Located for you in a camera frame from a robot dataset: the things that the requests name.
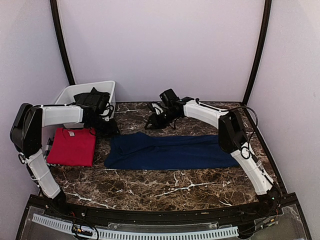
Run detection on black frame post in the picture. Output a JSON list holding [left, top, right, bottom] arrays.
[[49, 0, 76, 86], [242, 0, 272, 106]]

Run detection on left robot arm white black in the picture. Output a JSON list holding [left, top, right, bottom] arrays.
[[10, 103, 120, 218]]

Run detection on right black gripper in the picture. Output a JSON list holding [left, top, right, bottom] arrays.
[[144, 108, 180, 130]]

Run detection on right black frame post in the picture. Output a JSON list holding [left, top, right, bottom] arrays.
[[242, 0, 272, 106]]

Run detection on white slotted cable duct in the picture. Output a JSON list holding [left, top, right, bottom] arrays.
[[31, 213, 239, 240]]

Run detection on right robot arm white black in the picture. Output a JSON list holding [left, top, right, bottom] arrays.
[[145, 89, 281, 217]]

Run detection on folded red t-shirt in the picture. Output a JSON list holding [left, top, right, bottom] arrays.
[[46, 127, 96, 167]]

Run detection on navy blue t-shirt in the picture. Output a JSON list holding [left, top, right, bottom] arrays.
[[104, 132, 239, 170]]

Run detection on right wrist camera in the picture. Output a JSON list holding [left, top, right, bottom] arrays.
[[150, 102, 165, 115]]

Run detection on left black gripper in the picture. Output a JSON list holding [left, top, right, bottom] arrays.
[[86, 115, 121, 138]]

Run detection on black white striped folded cloth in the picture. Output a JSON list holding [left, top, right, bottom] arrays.
[[43, 137, 56, 167]]

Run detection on white plastic bin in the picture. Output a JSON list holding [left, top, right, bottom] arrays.
[[55, 80, 116, 121]]

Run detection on black curved front rail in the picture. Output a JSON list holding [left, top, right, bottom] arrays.
[[27, 194, 298, 235]]

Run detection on black clothes in bin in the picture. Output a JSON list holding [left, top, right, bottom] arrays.
[[73, 87, 110, 109]]

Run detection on left black frame post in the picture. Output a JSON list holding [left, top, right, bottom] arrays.
[[49, 0, 76, 86]]

